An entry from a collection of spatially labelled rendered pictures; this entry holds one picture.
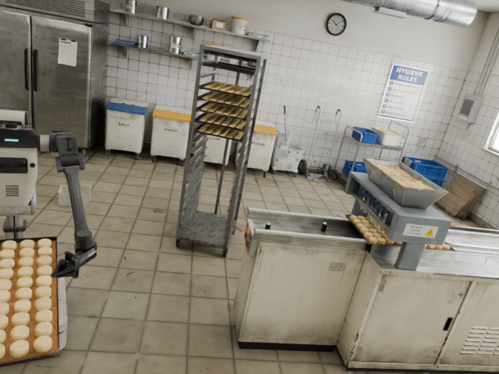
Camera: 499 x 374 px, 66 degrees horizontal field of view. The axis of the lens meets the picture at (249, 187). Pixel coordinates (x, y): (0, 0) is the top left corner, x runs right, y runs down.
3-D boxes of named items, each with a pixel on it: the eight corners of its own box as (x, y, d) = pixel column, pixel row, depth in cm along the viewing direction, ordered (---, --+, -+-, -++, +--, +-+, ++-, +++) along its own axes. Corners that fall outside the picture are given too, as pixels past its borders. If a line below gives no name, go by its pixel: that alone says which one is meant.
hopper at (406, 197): (393, 179, 274) (400, 161, 269) (440, 214, 223) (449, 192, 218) (356, 175, 269) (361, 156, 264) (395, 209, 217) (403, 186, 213)
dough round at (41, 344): (55, 342, 120) (55, 338, 119) (45, 355, 115) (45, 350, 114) (40, 338, 120) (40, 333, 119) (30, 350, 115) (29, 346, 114)
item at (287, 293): (319, 321, 299) (350, 218, 268) (334, 355, 268) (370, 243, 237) (230, 316, 286) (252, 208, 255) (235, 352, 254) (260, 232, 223)
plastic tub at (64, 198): (90, 199, 424) (90, 185, 419) (89, 208, 405) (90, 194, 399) (60, 197, 414) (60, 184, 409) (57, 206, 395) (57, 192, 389)
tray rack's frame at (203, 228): (226, 257, 354) (263, 56, 293) (172, 245, 357) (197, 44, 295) (237, 228, 414) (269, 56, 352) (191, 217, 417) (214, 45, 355)
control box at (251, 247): (248, 237, 257) (252, 219, 252) (254, 257, 235) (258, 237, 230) (243, 237, 256) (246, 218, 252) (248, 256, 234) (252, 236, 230)
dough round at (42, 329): (34, 327, 123) (34, 323, 122) (52, 324, 125) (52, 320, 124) (34, 340, 119) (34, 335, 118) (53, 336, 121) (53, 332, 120)
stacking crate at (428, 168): (430, 171, 661) (434, 160, 654) (444, 179, 625) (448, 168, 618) (399, 167, 649) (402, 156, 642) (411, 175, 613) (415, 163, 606)
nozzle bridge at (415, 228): (377, 217, 294) (390, 176, 282) (431, 272, 228) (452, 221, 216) (337, 213, 288) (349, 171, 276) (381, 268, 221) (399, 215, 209)
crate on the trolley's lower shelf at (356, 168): (370, 174, 660) (374, 163, 654) (383, 182, 627) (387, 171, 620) (341, 171, 644) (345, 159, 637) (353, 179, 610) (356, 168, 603)
